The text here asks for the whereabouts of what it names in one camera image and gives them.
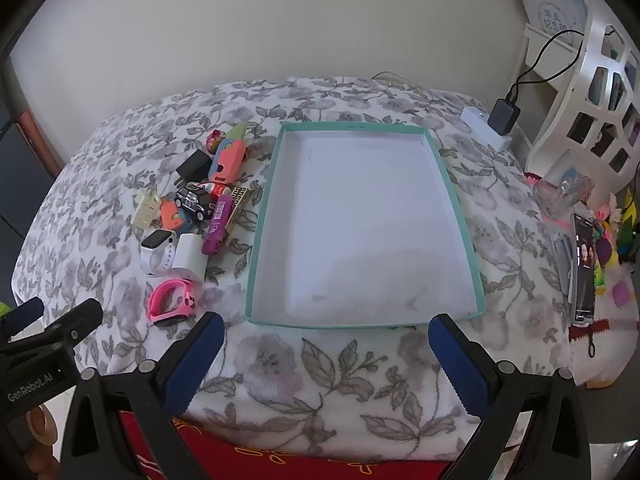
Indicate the red white glue bottle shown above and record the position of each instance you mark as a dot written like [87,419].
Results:
[215,189]

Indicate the black plugged-in charger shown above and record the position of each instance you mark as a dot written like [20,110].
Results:
[502,116]

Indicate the white printed paper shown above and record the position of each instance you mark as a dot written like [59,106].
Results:
[550,0]

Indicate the dark wooden furniture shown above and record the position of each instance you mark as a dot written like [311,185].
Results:
[25,160]

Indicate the gold black patterned lighter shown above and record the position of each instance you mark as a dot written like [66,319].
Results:
[239,200]

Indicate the teal-edged white box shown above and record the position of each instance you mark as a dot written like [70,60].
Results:
[360,210]

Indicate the white charger cube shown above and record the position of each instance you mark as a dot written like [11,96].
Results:
[190,257]

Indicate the black smartphone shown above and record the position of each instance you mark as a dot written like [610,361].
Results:
[584,285]

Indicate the colourful crochet mat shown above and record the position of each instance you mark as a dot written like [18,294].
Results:
[615,350]

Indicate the pile of colourful small toys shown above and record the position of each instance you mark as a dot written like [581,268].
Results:
[625,240]

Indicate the pink smartwatch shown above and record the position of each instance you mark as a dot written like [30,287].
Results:
[170,317]

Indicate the cream hair claw clip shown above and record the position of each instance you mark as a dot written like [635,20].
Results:
[147,210]

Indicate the white smartwatch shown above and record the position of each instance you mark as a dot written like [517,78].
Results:
[155,260]

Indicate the orange blue toy knife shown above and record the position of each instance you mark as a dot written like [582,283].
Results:
[227,160]

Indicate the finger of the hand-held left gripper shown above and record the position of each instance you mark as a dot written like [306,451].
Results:
[22,312]
[75,325]

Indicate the red patterned cloth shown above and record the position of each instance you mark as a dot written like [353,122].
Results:
[300,467]

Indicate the white power strip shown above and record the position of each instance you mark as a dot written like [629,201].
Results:
[475,117]

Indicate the silver nail clipper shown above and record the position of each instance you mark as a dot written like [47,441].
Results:
[564,260]

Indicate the small red toy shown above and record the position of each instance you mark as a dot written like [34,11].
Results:
[216,139]

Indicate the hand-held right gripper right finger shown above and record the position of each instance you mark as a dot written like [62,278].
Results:
[460,365]

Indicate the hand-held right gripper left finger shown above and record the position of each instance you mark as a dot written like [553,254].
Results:
[196,360]

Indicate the black power adapter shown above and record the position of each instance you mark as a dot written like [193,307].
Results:
[192,166]

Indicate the purple lighter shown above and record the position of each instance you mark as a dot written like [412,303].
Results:
[217,225]

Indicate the white cutout shelf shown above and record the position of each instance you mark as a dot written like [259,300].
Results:
[595,45]

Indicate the black toy car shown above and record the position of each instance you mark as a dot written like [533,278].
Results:
[192,201]

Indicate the small orange blue toy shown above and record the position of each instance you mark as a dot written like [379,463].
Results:
[170,215]

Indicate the person's left hand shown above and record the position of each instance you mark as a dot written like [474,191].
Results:
[37,462]

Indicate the clear glass cup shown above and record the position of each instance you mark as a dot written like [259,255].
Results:
[565,195]

